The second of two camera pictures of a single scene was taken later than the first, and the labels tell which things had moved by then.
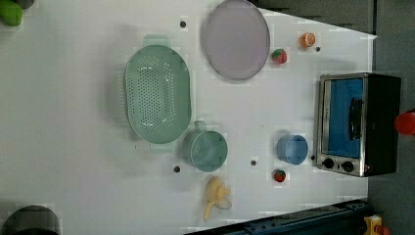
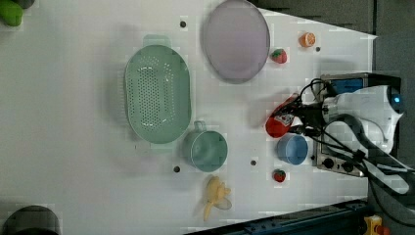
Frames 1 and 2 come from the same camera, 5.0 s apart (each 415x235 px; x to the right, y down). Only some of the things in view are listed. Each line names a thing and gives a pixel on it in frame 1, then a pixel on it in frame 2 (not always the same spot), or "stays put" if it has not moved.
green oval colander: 158,93 stays put
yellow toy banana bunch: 217,194 stays put
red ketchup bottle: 405,122 → 278,126
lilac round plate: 237,39 stays put
